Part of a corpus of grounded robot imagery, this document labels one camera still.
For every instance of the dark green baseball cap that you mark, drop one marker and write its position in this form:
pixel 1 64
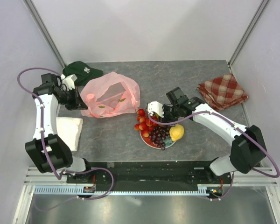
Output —
pixel 82 71

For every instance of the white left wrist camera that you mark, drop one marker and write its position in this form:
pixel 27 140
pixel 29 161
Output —
pixel 68 82

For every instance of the red fake cherry bunch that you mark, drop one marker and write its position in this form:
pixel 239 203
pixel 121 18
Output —
pixel 144 125

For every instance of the aluminium frame rail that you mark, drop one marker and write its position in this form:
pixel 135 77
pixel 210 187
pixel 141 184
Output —
pixel 252 179

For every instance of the aluminium corner post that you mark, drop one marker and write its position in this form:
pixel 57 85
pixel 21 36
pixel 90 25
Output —
pixel 250 28
pixel 44 31

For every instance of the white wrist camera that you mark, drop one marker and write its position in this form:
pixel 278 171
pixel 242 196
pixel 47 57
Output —
pixel 68 82
pixel 155 107

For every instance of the red plaid folded cloth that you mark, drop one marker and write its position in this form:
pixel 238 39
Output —
pixel 222 92

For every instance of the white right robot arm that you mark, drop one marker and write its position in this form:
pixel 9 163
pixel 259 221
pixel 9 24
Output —
pixel 247 143

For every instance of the yellow fake lemon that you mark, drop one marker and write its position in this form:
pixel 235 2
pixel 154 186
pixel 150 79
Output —
pixel 176 132

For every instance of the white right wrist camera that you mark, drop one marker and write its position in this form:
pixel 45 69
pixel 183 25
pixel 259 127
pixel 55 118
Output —
pixel 155 107

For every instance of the dark red fake grape bunch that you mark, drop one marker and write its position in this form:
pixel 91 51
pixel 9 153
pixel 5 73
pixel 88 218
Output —
pixel 160 137

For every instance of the left aluminium corner post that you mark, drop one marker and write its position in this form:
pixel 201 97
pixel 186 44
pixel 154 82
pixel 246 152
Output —
pixel 44 31

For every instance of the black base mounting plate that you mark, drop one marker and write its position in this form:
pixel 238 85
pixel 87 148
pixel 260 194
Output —
pixel 188 172

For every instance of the white folded towel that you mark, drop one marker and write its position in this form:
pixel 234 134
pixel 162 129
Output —
pixel 69 130

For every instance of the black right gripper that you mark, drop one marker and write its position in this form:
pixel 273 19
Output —
pixel 165 118

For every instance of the right aluminium corner post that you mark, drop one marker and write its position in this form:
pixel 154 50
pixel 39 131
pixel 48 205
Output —
pixel 250 28

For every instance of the pink plastic bag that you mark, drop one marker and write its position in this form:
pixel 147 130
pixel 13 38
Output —
pixel 111 95

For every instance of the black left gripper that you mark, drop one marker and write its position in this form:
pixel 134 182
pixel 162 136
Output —
pixel 78 103

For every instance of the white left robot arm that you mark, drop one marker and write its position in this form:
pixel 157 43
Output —
pixel 47 150

